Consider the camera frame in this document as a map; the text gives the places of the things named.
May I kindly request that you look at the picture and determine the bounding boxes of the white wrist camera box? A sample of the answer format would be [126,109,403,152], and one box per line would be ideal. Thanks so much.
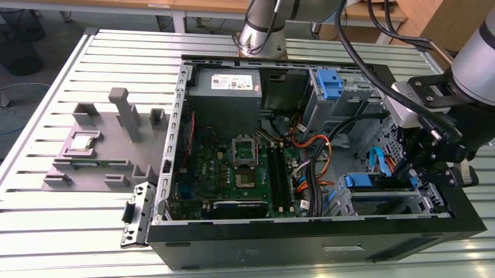
[390,82,423,128]

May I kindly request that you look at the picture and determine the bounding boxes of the CPU socket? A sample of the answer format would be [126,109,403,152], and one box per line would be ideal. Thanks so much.
[235,169,259,189]

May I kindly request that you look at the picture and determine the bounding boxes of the wooden cabinet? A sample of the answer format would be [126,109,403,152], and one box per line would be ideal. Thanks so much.
[415,0,495,82]

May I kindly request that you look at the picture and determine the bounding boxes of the black graphics card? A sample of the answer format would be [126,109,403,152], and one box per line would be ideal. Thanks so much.
[201,199,270,220]

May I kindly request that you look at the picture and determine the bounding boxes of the black cable bundle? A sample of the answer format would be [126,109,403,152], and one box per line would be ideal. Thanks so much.
[309,114,390,218]

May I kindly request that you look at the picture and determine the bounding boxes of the orange power wire bundle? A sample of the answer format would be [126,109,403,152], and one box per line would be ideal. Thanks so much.
[290,133,337,192]

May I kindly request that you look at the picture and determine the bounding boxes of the silver CPU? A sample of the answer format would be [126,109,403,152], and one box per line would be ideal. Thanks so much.
[73,136,94,150]

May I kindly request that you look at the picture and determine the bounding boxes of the blue plastic drive latch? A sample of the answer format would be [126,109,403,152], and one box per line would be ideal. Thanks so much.
[317,69,346,101]

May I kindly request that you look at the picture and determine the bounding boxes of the black RAM slot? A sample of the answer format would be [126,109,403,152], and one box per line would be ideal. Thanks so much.
[269,143,286,212]

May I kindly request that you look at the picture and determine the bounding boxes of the grey parts rack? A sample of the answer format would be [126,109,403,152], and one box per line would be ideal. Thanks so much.
[42,86,174,193]

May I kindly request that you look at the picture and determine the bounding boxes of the grey card retention bracket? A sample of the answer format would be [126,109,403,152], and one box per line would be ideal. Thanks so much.
[121,181,157,249]

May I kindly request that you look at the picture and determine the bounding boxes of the green motherboard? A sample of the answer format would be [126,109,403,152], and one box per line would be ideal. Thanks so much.
[170,136,310,220]

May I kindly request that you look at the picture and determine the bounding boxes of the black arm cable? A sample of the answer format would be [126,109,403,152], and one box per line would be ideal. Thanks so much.
[334,0,464,140]

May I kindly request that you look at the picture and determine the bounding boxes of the grey metal drive cage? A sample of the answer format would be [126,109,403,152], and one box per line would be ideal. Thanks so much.
[301,68,391,145]

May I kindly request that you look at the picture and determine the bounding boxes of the disk power wire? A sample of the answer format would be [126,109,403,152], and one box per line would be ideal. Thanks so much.
[386,156,407,173]

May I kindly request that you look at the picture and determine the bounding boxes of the black PC case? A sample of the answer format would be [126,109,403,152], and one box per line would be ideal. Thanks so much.
[147,53,488,272]

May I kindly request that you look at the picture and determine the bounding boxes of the grey power supply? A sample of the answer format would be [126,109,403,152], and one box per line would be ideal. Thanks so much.
[191,68,265,140]

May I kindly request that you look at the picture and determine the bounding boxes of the blue data wire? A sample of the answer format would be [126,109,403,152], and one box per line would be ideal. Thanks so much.
[370,147,393,178]

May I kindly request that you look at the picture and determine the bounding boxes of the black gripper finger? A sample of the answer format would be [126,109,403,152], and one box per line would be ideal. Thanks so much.
[401,129,426,186]
[421,163,481,192]

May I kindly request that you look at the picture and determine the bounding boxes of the red twisted wire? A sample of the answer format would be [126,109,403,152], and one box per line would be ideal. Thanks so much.
[185,111,199,174]

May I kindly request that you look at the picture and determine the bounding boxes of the green RAM stick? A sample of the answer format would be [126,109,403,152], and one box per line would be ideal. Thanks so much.
[71,160,114,168]

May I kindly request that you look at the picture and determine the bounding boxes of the wooden top desk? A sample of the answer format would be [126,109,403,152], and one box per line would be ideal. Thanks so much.
[0,0,253,32]
[286,0,410,44]

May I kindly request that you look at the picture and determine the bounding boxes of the metal socket cover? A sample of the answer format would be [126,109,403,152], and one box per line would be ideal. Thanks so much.
[231,135,259,169]

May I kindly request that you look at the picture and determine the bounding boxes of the black bin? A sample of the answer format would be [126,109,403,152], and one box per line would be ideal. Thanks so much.
[0,8,46,76]

